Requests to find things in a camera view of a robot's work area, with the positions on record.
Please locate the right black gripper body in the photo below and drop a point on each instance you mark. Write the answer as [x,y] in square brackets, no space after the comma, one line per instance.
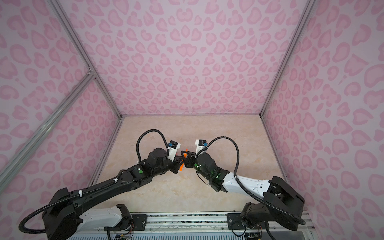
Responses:
[197,167]

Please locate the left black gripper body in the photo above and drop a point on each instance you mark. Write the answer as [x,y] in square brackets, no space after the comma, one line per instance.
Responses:
[168,166]

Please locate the orange marker pen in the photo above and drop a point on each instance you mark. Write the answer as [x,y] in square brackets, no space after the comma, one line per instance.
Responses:
[182,168]

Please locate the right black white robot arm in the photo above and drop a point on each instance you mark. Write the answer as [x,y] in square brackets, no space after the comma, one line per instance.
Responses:
[275,200]

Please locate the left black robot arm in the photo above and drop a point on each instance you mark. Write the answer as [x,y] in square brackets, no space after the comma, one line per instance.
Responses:
[62,219]

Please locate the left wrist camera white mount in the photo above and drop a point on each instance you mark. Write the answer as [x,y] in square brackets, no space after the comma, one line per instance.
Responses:
[172,150]

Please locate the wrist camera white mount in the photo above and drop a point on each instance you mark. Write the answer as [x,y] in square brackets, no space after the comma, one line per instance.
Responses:
[172,150]
[201,147]

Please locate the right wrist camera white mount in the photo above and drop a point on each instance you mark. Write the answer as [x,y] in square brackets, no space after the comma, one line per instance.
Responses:
[201,147]

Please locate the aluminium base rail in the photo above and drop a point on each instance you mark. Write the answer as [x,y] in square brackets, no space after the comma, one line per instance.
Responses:
[199,226]

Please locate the aluminium frame strut left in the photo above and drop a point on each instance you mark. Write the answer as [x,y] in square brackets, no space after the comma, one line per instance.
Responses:
[23,155]

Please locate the aluminium frame corner post left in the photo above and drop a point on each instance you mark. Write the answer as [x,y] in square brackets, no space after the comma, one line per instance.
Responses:
[79,46]

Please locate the aluminium frame corner post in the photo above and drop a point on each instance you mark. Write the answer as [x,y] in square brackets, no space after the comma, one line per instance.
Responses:
[79,46]
[297,34]

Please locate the aluminium frame corner post right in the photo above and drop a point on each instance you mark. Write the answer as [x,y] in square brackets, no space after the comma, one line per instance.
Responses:
[297,34]

